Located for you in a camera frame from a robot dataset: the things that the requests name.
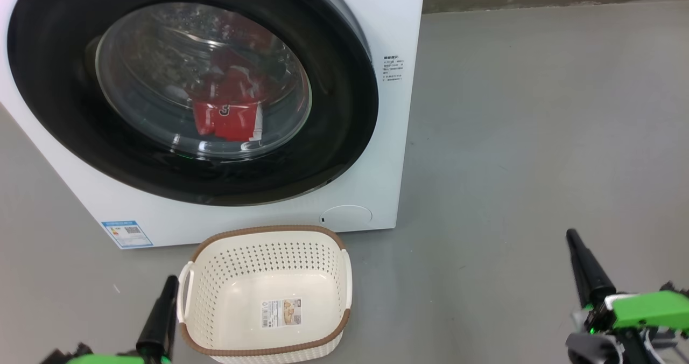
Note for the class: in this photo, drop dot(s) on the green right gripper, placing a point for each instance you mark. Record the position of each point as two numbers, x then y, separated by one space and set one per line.
646 310

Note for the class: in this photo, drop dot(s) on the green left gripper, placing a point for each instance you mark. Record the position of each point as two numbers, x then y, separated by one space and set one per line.
107 359

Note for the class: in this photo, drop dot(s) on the red basketball jersey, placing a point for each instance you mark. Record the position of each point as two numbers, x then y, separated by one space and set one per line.
231 119

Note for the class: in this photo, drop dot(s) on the black round glass washer door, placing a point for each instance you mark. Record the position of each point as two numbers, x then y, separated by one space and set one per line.
334 116

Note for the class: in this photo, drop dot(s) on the cream perforated basket brown rim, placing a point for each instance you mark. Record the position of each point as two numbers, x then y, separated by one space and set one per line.
280 278

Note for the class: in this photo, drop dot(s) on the white front-load washing machine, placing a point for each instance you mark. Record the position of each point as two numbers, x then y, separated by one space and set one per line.
64 181

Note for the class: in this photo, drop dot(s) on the blue energy label sticker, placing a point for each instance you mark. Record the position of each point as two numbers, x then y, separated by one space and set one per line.
127 235

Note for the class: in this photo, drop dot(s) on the paper product label sticker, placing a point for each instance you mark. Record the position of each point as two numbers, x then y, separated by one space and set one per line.
281 313

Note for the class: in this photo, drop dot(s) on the round white filter cover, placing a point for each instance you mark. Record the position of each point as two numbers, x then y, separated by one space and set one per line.
345 217

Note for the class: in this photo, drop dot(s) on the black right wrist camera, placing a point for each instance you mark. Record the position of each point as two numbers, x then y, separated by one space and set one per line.
675 287

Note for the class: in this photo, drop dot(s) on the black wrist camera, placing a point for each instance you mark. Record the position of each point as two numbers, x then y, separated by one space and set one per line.
70 353
675 287

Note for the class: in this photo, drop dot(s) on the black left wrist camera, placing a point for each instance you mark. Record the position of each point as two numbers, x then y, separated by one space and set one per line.
70 353

